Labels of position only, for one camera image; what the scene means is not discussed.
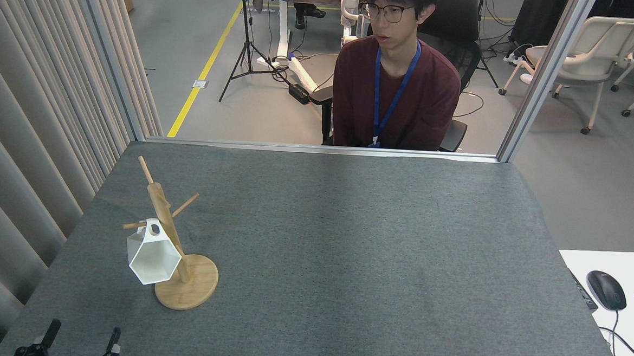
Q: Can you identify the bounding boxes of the person's black shoes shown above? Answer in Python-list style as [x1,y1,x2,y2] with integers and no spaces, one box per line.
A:
[291,2,327,32]

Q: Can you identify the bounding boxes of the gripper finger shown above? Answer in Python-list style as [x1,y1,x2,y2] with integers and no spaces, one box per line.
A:
[14,317,62,356]
[96,326,128,356]

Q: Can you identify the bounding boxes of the black power strip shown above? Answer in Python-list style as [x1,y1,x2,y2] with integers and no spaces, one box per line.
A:
[288,83,313,105]

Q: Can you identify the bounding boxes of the white swivel chair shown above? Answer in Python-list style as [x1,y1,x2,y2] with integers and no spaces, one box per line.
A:
[496,12,634,137]

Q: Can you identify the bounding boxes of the grey felt table mat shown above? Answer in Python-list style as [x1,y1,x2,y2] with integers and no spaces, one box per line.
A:
[0,133,634,356]

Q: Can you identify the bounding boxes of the black glasses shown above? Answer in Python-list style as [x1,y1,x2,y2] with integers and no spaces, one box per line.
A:
[361,2,416,25]

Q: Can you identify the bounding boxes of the black office chair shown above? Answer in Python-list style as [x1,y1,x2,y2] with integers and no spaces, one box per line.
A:
[307,0,482,153]

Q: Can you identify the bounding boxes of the thin black tripod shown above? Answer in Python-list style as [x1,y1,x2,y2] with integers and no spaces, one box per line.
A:
[473,0,504,89]

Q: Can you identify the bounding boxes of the wooden cup storage rack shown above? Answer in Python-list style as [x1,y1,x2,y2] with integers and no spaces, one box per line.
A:
[119,156,225,312]

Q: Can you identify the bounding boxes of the person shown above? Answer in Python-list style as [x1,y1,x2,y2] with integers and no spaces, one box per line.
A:
[329,0,466,152]

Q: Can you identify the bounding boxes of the silver cross rail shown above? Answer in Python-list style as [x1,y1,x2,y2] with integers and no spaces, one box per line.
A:
[144,135,499,164]

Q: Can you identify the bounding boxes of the white desk frame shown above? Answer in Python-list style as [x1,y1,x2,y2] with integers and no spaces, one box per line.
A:
[255,0,324,92]

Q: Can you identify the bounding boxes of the white hexagonal cup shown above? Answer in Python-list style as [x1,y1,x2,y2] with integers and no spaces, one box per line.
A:
[124,217,185,288]

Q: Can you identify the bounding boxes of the black computer mouse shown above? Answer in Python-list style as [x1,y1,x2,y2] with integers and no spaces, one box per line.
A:
[585,270,629,312]

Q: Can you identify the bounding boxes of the blue lanyard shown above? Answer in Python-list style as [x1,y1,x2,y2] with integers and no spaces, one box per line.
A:
[371,38,422,143]

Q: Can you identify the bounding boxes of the white wheeled stand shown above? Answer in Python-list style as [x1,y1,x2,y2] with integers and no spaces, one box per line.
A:
[339,0,371,47]

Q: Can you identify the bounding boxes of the silver post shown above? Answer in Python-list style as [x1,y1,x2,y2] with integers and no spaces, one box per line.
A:
[496,0,598,168]
[61,0,153,141]

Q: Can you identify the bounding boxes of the black flat device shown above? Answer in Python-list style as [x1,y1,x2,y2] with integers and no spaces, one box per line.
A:
[567,269,600,311]

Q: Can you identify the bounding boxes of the grey pleated curtain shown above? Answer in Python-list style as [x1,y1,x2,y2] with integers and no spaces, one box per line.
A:
[0,0,171,356]

